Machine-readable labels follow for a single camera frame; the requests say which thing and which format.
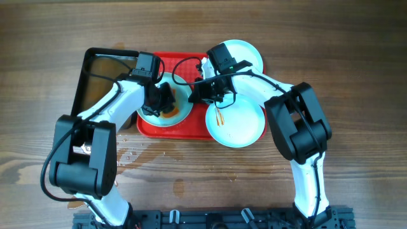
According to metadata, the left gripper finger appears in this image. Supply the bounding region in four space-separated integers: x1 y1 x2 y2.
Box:
159 84 176 109
149 102 172 116

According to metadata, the orange green sponge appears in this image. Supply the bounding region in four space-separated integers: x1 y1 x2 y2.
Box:
160 101 179 118

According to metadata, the pale blue plate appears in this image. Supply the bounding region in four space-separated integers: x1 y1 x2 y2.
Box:
205 94 266 148
137 73 193 127
223 39 264 73

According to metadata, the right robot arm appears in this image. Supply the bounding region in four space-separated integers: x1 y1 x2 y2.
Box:
190 71 332 227

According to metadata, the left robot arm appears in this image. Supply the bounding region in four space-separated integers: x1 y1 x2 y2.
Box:
40 78 176 228

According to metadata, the red plastic tray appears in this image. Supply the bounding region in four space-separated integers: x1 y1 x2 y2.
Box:
136 51 267 141

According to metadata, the black water tray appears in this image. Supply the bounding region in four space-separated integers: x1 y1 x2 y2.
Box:
71 48 146 130

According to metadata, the right black cable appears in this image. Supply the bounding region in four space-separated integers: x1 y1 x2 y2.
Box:
170 56 322 223

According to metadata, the black cable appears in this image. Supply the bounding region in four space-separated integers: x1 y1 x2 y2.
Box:
39 53 141 227
170 56 322 223

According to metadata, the left black cable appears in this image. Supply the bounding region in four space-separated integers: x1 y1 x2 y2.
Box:
39 53 141 227

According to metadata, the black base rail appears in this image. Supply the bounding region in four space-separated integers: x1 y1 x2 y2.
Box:
72 207 356 229

